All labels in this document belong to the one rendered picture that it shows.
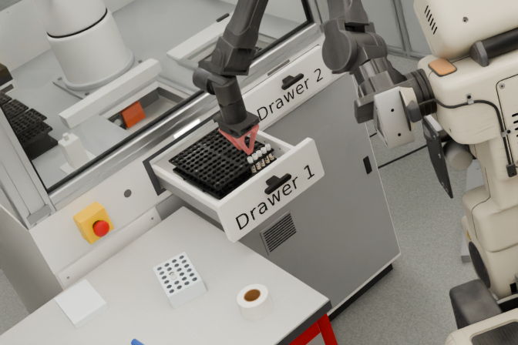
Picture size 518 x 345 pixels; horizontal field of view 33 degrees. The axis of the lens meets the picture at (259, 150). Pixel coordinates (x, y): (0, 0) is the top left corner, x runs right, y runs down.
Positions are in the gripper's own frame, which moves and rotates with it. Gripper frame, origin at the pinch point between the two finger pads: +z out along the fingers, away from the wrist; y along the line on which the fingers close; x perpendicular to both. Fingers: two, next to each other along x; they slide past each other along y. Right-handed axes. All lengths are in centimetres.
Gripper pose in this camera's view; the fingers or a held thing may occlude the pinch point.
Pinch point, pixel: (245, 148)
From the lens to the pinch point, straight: 204.9
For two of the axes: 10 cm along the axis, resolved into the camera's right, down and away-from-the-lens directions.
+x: -7.4, 5.3, -4.2
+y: -6.3, -3.3, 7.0
